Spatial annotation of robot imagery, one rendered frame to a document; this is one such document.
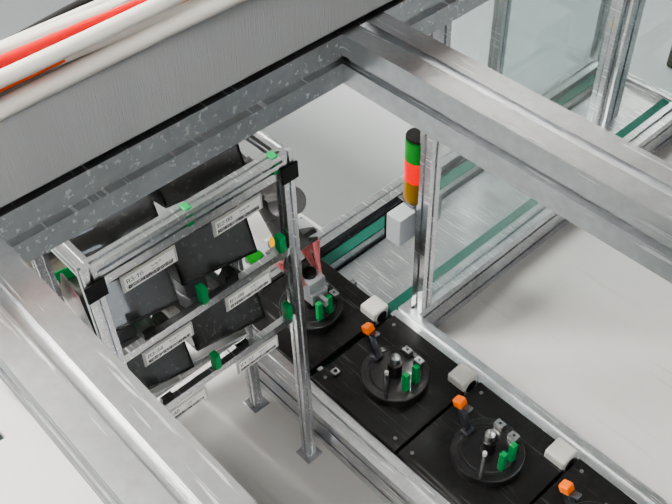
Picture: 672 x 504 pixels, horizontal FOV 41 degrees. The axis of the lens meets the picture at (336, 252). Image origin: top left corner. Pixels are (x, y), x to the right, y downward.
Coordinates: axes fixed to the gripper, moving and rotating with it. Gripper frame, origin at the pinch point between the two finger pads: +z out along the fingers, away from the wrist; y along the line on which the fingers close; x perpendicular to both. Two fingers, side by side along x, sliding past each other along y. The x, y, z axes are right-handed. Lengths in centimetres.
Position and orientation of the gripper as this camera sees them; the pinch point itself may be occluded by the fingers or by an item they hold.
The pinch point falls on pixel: (310, 277)
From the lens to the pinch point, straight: 189.5
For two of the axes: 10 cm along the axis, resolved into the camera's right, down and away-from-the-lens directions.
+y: 7.3, -5.1, 4.6
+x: -5.0, 0.5, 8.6
